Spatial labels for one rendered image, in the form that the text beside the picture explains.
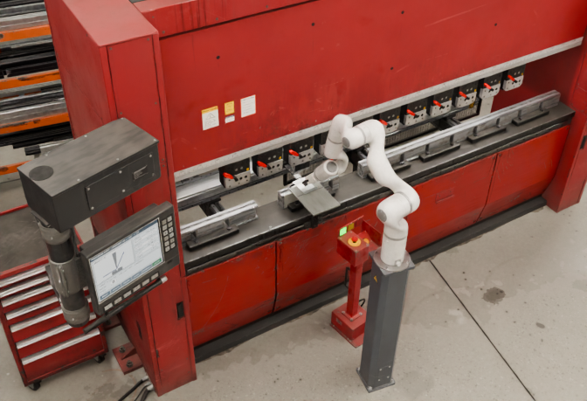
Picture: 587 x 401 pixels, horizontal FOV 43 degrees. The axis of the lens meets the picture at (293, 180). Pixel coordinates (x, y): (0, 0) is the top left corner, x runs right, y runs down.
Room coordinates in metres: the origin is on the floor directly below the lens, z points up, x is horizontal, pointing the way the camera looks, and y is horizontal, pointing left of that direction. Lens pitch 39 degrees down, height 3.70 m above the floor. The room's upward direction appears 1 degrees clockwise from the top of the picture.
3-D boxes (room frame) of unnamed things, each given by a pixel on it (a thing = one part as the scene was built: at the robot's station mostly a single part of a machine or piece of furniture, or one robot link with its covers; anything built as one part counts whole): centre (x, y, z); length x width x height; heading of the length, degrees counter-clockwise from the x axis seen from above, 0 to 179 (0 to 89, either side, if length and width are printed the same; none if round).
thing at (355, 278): (3.10, -0.38, 0.39); 0.05 x 0.05 x 0.54; 40
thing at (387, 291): (2.71, -0.51, 0.50); 0.18 x 0.18 x 1.00; 22
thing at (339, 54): (3.66, -0.60, 1.74); 3.00 x 0.08 x 0.80; 121
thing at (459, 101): (3.93, -1.05, 1.26); 0.15 x 0.09 x 0.17; 121
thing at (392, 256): (2.71, -0.51, 1.09); 0.19 x 0.19 x 0.18
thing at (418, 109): (3.73, -0.71, 1.26); 0.15 x 0.09 x 0.17; 121
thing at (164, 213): (2.29, 0.71, 1.42); 0.45 x 0.12 x 0.36; 137
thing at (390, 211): (2.69, -0.49, 1.30); 0.19 x 0.12 x 0.24; 130
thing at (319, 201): (3.20, -0.12, 1.00); 0.26 x 0.18 x 0.01; 31
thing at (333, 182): (3.35, -0.09, 0.92); 0.39 x 0.06 x 0.10; 121
